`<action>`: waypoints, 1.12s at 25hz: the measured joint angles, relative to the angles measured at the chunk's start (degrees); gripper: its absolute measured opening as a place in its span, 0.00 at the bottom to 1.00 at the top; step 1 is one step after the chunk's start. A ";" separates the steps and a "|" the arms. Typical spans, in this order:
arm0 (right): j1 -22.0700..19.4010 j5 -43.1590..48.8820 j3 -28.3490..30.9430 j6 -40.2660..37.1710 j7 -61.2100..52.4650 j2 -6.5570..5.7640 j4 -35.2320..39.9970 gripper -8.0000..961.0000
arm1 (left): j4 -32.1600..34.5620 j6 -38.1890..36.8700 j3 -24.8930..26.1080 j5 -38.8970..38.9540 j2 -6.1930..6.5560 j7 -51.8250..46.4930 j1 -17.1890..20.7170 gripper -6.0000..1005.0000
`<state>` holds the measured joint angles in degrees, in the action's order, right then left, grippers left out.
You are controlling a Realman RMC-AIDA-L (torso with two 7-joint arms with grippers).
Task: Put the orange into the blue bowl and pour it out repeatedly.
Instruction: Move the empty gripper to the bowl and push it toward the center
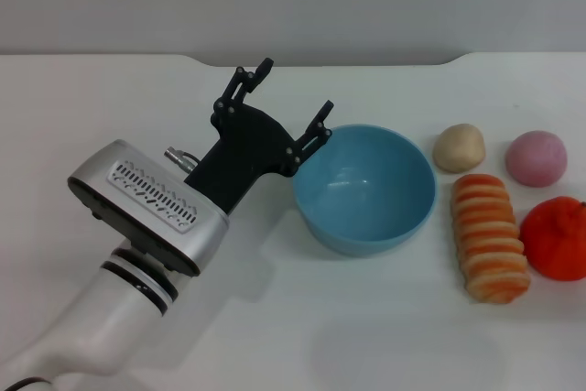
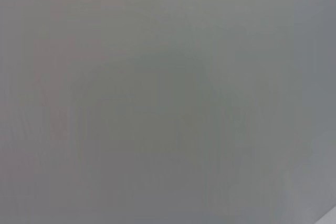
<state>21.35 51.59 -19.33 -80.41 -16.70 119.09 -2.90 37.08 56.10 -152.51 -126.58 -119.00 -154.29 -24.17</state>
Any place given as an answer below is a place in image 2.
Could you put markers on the blue bowl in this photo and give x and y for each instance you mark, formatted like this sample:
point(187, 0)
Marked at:
point(168, 98)

